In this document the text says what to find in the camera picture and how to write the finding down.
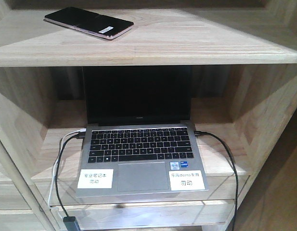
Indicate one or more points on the white label sticker left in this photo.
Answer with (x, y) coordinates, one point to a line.
(95, 179)

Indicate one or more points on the wooden desk shelf unit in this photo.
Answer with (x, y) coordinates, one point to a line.
(255, 39)

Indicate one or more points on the black smartphone pink frame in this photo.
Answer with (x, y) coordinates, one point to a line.
(90, 23)

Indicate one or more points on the white label sticker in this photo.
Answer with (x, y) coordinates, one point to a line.
(190, 180)
(95, 179)

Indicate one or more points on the white label sticker right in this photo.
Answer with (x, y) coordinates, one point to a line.
(190, 180)

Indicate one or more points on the silver laptop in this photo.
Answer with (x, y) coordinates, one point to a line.
(139, 125)

